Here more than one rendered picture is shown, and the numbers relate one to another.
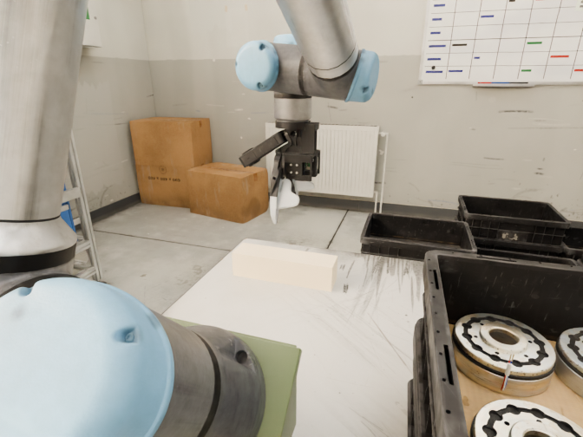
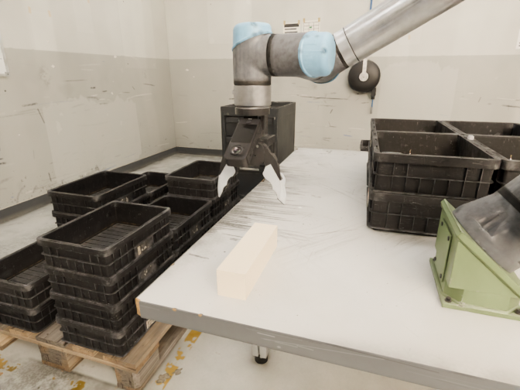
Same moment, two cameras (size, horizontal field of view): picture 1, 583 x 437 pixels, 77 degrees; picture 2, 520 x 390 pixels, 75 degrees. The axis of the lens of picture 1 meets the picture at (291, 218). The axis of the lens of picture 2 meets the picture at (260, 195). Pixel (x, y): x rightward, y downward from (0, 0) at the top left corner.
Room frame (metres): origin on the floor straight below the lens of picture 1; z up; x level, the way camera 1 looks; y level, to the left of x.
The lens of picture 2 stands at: (0.74, 0.71, 1.13)
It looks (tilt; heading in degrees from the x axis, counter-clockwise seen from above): 19 degrees down; 270
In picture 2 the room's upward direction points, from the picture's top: straight up
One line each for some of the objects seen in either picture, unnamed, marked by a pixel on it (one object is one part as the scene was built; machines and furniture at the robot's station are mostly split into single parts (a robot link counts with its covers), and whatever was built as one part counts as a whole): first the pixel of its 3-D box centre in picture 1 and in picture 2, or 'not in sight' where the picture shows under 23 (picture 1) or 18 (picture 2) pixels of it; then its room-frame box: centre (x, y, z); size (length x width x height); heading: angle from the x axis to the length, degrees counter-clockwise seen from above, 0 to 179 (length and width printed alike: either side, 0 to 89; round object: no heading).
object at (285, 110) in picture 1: (293, 109); (251, 97); (0.76, 0.00, 1.08); 0.08 x 0.08 x 0.05
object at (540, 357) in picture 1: (501, 341); not in sight; (0.34, -0.24, 0.86); 0.10 x 0.10 x 0.01
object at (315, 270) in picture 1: (284, 265); (251, 256); (0.76, 0.02, 0.73); 0.24 x 0.06 x 0.06; 72
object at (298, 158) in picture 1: (296, 150); (254, 136); (0.75, -0.01, 1.00); 0.09 x 0.08 x 0.12; 72
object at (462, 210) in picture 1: (499, 251); (106, 221); (1.58, -0.99, 0.37); 0.40 x 0.30 x 0.45; 72
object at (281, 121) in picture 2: not in sight; (261, 158); (0.73, -2.14, 0.45); 0.60 x 0.45 x 0.90; 72
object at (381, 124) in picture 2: not in sight; (407, 139); (0.13, -0.71, 0.87); 0.40 x 0.30 x 0.11; 74
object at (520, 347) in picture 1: (502, 337); not in sight; (0.34, -0.24, 0.86); 0.05 x 0.05 x 0.01
